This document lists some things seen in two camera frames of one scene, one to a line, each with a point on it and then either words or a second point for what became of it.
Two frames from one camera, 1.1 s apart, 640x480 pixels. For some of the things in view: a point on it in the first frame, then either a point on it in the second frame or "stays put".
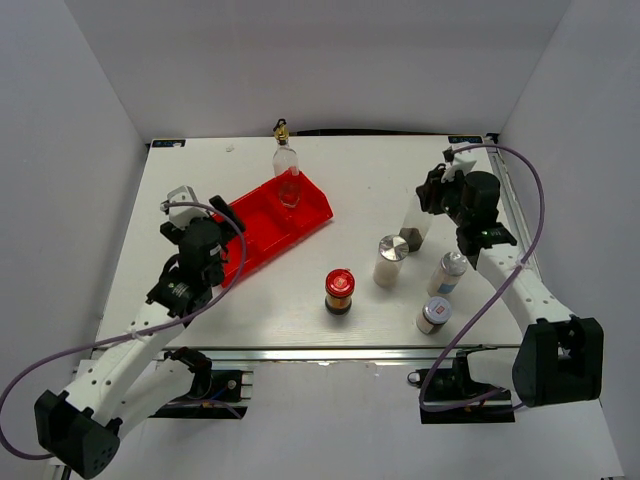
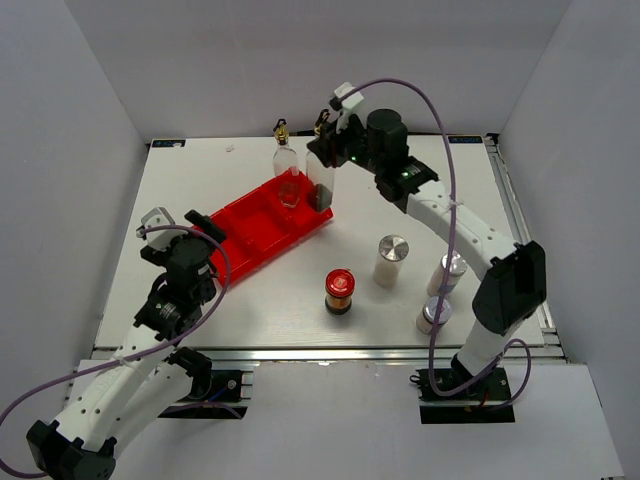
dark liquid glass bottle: x=415 y=222 -> x=321 y=177
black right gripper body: x=444 y=198 -> x=347 y=146
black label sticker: x=464 y=139 stays put
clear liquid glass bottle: x=286 y=167 stays put
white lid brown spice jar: x=434 y=314 stays put
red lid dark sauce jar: x=339 y=288 stays put
